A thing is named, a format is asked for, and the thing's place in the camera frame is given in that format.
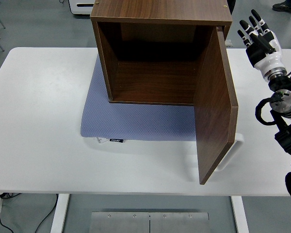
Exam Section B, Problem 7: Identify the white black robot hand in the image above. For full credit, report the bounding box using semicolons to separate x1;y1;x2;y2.
237;9;286;74

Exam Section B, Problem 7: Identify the brown wooden cabinet door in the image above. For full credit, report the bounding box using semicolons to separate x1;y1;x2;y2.
193;25;239;185

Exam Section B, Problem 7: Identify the white cabinet door handle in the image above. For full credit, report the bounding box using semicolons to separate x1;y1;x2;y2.
215;133;245;172

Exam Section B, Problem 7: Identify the brown wooden cabinet body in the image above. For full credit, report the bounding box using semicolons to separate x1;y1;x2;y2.
90;0;233;106

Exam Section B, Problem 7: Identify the person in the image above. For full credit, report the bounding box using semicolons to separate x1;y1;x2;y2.
272;0;291;14

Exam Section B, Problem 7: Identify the blue dotted mat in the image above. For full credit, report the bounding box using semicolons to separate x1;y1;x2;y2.
80;53;197;142

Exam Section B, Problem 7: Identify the white table leg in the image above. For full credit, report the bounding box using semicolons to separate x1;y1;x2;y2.
50;193;70;233
230;195;249;233

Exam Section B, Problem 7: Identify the white appliance with slot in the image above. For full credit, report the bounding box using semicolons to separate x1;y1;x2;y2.
68;0;97;16

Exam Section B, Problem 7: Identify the grey metal plate with screws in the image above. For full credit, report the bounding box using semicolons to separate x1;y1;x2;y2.
89;212;210;233

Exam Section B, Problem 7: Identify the black power cable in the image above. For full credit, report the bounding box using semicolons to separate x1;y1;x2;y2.
0;205;14;233
34;193;59;233

